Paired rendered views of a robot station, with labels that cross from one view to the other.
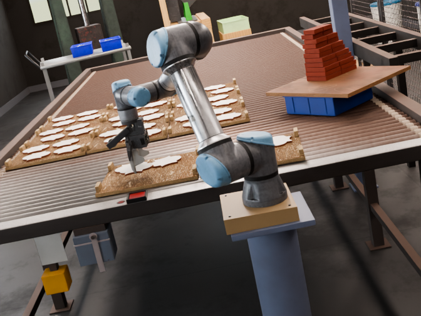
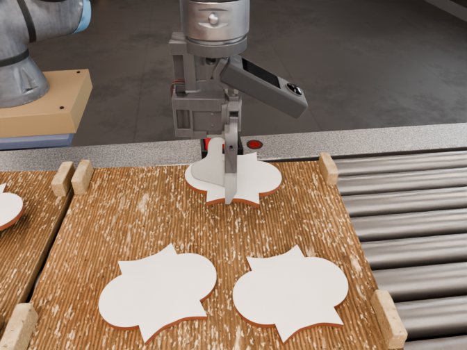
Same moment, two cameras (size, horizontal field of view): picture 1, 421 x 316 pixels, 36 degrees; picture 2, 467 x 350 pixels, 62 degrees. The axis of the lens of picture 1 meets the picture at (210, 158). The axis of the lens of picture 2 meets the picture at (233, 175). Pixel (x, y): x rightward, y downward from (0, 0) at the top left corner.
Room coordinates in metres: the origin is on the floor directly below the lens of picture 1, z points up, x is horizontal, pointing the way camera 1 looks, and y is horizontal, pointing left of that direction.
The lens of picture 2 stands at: (2.90, 0.23, 1.33)
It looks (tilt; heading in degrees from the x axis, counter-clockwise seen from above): 38 degrees down; 172
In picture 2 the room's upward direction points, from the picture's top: straight up
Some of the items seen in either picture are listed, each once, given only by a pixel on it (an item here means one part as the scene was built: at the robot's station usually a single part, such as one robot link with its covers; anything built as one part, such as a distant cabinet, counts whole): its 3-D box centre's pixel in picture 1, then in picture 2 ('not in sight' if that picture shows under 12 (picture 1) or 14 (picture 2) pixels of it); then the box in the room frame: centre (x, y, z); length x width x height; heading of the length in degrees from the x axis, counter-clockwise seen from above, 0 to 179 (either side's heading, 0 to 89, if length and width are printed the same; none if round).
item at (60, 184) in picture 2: not in sight; (64, 178); (2.39, 0.04, 0.95); 0.06 x 0.02 x 0.03; 173
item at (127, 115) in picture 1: (128, 114); (215, 17); (2.46, 0.28, 1.20); 0.08 x 0.08 x 0.05
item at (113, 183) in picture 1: (151, 172); (207, 244); (2.54, 0.25, 0.93); 0.41 x 0.35 x 0.02; 85
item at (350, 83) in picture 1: (337, 80); not in sight; (3.06, -0.68, 1.03); 0.50 x 0.50 x 0.02; 38
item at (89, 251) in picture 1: (95, 245); not in sight; (2.28, 0.50, 0.77); 0.14 x 0.11 x 0.18; 88
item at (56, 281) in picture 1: (51, 261); not in sight; (2.28, 0.68, 0.74); 0.09 x 0.08 x 0.24; 88
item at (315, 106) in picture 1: (328, 96); not in sight; (3.04, -0.62, 0.97); 0.31 x 0.31 x 0.10; 38
